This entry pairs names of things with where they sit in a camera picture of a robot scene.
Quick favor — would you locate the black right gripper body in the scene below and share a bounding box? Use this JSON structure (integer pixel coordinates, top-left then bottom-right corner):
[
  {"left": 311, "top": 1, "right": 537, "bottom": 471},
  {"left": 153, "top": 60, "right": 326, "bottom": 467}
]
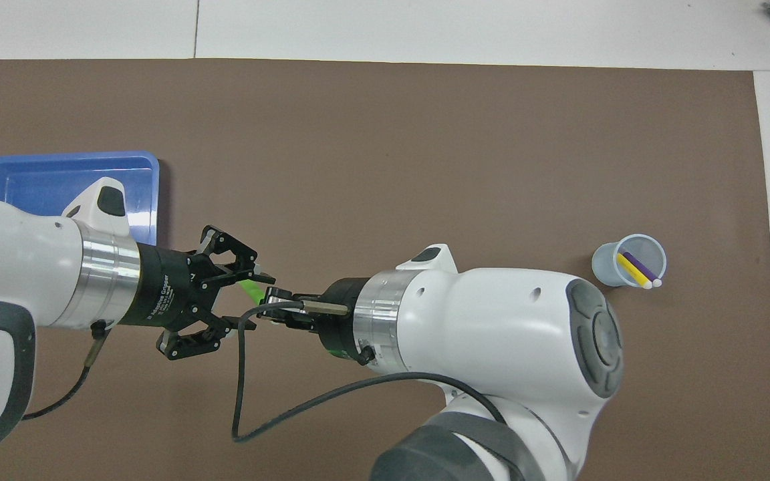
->
[{"left": 317, "top": 277, "right": 367, "bottom": 365}]

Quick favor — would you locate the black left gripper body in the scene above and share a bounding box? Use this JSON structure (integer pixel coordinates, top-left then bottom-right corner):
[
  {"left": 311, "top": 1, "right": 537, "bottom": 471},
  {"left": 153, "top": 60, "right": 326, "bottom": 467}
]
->
[{"left": 118, "top": 243, "right": 227, "bottom": 329}]

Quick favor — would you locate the green marker pen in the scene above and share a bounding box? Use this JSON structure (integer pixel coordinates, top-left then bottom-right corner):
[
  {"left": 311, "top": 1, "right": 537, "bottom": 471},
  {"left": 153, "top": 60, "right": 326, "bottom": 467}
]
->
[{"left": 241, "top": 277, "right": 273, "bottom": 305}]

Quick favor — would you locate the yellow marker pen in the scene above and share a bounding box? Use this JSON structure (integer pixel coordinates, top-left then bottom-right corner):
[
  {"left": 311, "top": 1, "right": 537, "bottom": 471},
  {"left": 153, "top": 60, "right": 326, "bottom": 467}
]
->
[{"left": 616, "top": 252, "right": 654, "bottom": 291}]

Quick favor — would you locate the blue plastic tray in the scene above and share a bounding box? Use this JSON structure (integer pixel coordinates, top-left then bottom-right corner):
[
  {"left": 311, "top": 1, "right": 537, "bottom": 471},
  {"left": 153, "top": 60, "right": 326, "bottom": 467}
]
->
[{"left": 0, "top": 151, "right": 160, "bottom": 247}]

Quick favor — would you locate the brown table mat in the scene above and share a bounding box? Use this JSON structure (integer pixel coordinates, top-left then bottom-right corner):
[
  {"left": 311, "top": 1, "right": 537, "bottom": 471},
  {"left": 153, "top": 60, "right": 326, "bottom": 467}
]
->
[{"left": 0, "top": 58, "right": 770, "bottom": 481}]

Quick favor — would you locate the clear plastic cup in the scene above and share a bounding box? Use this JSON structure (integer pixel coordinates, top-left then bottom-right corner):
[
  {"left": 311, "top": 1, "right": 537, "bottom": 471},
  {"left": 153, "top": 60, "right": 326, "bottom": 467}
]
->
[{"left": 590, "top": 233, "right": 668, "bottom": 290}]

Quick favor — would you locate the purple marker pen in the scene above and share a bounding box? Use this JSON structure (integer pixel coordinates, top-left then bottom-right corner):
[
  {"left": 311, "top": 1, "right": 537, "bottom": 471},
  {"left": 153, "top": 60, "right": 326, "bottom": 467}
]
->
[{"left": 622, "top": 251, "right": 664, "bottom": 289}]

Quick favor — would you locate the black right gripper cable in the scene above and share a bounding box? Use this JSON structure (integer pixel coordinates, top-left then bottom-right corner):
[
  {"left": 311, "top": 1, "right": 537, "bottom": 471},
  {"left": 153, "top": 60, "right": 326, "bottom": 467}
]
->
[{"left": 231, "top": 299, "right": 507, "bottom": 444}]

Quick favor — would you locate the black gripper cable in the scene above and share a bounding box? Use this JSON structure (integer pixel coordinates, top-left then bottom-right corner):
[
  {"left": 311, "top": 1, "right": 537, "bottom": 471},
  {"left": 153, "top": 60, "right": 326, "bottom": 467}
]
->
[
  {"left": 20, "top": 321, "right": 109, "bottom": 422},
  {"left": 231, "top": 299, "right": 507, "bottom": 444}
]

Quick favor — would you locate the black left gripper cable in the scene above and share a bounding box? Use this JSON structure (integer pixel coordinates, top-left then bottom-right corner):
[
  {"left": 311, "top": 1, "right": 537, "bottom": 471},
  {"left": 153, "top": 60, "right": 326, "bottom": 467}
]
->
[{"left": 20, "top": 321, "right": 109, "bottom": 422}]

